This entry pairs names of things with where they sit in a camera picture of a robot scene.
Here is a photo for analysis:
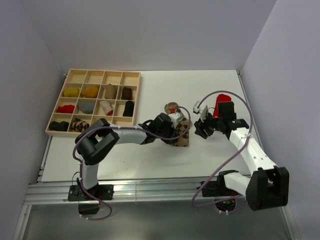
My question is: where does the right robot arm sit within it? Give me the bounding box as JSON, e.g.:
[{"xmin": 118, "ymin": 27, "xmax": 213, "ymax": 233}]
[{"xmin": 193, "ymin": 101, "xmax": 290, "ymax": 211}]

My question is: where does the brown argyle sock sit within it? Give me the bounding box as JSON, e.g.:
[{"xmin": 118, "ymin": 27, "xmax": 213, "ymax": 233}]
[{"xmin": 164, "ymin": 102, "xmax": 191, "ymax": 147}]

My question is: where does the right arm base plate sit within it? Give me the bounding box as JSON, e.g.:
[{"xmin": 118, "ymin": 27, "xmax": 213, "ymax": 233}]
[{"xmin": 201, "ymin": 180, "xmax": 240, "ymax": 198}]

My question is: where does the grey rolled sock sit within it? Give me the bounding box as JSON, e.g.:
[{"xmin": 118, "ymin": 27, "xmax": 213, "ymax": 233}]
[{"xmin": 78, "ymin": 102, "xmax": 95, "ymax": 115}]

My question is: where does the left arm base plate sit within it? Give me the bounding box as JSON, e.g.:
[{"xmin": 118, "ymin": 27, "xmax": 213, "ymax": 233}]
[{"xmin": 67, "ymin": 184, "xmax": 114, "ymax": 202}]

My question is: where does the dark brown rolled sock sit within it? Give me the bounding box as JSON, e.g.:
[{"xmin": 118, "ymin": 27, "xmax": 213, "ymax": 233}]
[{"xmin": 121, "ymin": 87, "xmax": 133, "ymax": 101}]

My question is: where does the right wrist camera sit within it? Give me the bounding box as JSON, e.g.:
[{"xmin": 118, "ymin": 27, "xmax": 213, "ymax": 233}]
[{"xmin": 192, "ymin": 101, "xmax": 208, "ymax": 119}]

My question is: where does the yellow rolled sock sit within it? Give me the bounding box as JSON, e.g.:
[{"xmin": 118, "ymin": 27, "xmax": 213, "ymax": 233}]
[{"xmin": 63, "ymin": 87, "xmax": 79, "ymax": 98}]

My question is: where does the wooden compartment tray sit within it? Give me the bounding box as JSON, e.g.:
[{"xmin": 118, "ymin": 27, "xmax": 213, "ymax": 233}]
[{"xmin": 45, "ymin": 68, "xmax": 141, "ymax": 137}]

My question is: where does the orange rolled sock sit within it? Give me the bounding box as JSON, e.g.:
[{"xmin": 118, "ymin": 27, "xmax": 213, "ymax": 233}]
[{"xmin": 81, "ymin": 86, "xmax": 99, "ymax": 99}]

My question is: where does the flat red Santa sock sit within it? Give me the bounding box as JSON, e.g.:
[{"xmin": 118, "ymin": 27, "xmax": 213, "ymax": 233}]
[{"xmin": 212, "ymin": 94, "xmax": 234, "ymax": 118}]

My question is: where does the red rolled sock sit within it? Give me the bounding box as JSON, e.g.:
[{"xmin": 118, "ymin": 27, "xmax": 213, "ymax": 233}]
[{"xmin": 56, "ymin": 104, "xmax": 75, "ymax": 114}]

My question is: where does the tan rolled sock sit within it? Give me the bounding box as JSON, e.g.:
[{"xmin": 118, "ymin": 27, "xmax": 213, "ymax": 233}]
[{"xmin": 104, "ymin": 84, "xmax": 118, "ymax": 100}]

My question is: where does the black rolled sock in tray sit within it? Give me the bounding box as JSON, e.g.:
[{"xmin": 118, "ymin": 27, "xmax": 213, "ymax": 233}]
[{"xmin": 48, "ymin": 121, "xmax": 69, "ymax": 132}]

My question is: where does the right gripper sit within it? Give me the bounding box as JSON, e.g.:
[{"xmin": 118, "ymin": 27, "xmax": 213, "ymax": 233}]
[{"xmin": 194, "ymin": 110, "xmax": 224, "ymax": 140}]

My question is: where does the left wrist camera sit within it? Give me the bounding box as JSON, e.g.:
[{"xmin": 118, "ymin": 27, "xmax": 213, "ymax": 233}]
[{"xmin": 168, "ymin": 108, "xmax": 185, "ymax": 128}]

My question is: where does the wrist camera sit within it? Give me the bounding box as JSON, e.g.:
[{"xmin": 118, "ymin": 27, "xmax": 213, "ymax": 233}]
[
  {"xmin": 192, "ymin": 101, "xmax": 208, "ymax": 119},
  {"xmin": 168, "ymin": 108, "xmax": 185, "ymax": 128}
]

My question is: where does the argyle rolled sock in tray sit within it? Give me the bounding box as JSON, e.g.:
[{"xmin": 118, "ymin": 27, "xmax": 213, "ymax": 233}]
[{"xmin": 70, "ymin": 117, "xmax": 90, "ymax": 133}]

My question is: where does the white red-tipped rolled sock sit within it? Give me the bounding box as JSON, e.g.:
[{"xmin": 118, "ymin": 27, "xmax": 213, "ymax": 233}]
[{"xmin": 100, "ymin": 100, "xmax": 114, "ymax": 116}]

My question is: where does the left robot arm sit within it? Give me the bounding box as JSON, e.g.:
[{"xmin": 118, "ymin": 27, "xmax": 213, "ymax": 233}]
[{"xmin": 72, "ymin": 112, "xmax": 183, "ymax": 200}]

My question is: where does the black sock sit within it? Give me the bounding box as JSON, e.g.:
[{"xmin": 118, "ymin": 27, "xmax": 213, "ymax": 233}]
[
  {"xmin": 122, "ymin": 100, "xmax": 135, "ymax": 117},
  {"xmin": 48, "ymin": 121, "xmax": 69, "ymax": 132}
]

